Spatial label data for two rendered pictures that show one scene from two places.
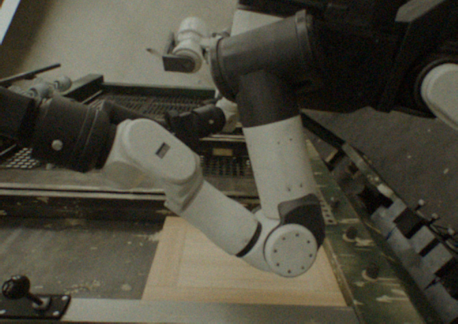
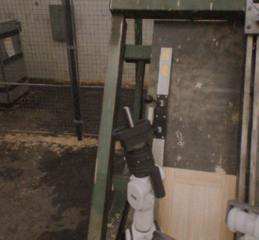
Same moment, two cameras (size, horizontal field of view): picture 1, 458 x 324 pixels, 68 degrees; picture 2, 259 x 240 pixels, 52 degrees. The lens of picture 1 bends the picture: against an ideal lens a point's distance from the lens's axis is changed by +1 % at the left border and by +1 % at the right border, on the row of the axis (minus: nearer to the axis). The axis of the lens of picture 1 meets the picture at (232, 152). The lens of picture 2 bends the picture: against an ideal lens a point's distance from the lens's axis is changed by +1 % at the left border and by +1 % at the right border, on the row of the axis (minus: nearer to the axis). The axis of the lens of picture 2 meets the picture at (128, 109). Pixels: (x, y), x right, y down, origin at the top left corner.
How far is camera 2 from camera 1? 0.90 m
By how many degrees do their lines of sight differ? 78
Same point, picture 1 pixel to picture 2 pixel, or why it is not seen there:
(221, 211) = (136, 215)
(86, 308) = (158, 147)
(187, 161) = (135, 206)
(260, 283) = (175, 225)
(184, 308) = not seen: hidden behind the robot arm
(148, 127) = (137, 192)
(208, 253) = (199, 200)
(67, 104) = (133, 161)
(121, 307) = (158, 160)
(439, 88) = not seen: outside the picture
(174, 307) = not seen: hidden behind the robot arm
